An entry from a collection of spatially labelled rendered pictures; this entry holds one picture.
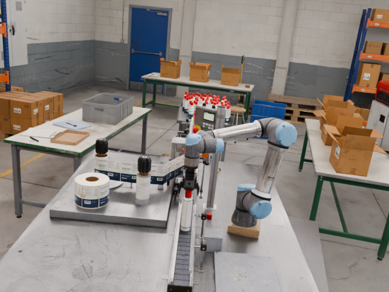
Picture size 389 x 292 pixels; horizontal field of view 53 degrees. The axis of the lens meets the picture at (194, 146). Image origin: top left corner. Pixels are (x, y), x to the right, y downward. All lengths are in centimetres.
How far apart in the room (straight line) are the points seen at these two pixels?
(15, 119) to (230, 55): 561
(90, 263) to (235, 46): 835
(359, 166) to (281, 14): 650
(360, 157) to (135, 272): 243
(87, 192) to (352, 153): 236
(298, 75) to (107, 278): 846
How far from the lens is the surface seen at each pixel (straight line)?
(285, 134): 203
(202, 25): 998
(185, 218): 202
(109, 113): 430
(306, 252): 228
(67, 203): 244
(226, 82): 780
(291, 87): 988
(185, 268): 189
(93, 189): 230
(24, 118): 609
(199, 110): 239
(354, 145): 368
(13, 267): 203
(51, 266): 200
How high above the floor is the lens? 198
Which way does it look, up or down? 18 degrees down
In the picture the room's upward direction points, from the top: 6 degrees clockwise
